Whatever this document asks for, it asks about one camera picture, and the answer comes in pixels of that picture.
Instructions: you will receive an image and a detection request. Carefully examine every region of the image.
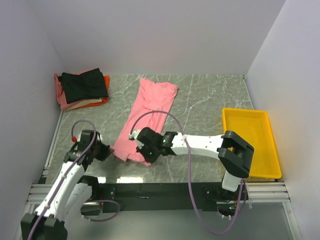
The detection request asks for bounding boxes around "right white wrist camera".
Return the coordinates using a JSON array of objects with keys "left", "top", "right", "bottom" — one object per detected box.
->
[{"left": 128, "top": 129, "right": 141, "bottom": 140}]

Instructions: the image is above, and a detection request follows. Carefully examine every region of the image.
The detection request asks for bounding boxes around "cream folded t shirt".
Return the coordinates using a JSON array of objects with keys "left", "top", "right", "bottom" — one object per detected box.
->
[{"left": 68, "top": 98, "right": 103, "bottom": 110}]

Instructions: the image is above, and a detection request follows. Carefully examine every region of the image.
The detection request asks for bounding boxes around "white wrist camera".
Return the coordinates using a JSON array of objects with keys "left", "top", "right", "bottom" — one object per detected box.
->
[
  {"left": 71, "top": 136, "right": 79, "bottom": 143},
  {"left": 128, "top": 129, "right": 141, "bottom": 140}
]

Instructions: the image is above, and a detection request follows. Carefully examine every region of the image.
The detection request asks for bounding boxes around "salmon folded t shirt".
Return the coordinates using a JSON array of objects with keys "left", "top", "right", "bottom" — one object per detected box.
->
[{"left": 54, "top": 74, "right": 87, "bottom": 111}]

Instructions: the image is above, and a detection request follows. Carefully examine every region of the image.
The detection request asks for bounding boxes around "orange folded t shirt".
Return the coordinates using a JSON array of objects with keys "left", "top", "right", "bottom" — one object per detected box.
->
[{"left": 65, "top": 75, "right": 110, "bottom": 111}]

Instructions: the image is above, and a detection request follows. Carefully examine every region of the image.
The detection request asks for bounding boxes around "black folded t shirt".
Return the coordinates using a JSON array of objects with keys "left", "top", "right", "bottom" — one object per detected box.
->
[{"left": 58, "top": 68, "right": 109, "bottom": 104}]

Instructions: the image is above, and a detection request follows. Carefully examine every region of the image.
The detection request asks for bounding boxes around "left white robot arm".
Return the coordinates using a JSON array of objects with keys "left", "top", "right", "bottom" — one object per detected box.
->
[{"left": 20, "top": 130, "right": 111, "bottom": 240}]

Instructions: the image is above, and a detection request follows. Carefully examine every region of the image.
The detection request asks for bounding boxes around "aluminium frame rail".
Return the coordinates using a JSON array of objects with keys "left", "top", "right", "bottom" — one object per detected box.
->
[{"left": 26, "top": 182, "right": 291, "bottom": 205}]

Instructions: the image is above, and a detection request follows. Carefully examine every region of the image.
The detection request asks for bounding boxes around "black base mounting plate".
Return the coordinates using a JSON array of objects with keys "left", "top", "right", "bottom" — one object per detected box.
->
[{"left": 79, "top": 182, "right": 248, "bottom": 217}]

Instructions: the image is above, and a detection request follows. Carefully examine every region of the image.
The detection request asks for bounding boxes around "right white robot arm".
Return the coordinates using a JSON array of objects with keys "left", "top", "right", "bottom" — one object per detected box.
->
[{"left": 129, "top": 127, "right": 255, "bottom": 200}]

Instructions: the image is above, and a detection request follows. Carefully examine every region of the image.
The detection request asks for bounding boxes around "pink t shirt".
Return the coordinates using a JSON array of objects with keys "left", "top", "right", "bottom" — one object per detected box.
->
[{"left": 111, "top": 78, "right": 178, "bottom": 167}]

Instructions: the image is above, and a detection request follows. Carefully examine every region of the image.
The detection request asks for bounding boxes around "yellow plastic tray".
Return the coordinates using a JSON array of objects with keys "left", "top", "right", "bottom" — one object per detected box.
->
[{"left": 222, "top": 108, "right": 282, "bottom": 180}]

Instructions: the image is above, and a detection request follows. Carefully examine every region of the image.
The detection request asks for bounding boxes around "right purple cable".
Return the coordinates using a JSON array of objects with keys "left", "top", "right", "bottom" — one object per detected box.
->
[{"left": 129, "top": 110, "right": 247, "bottom": 236}]

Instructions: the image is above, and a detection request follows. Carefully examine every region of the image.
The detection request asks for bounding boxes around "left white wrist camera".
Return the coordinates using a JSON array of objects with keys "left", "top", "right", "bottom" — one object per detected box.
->
[{"left": 71, "top": 136, "right": 79, "bottom": 143}]

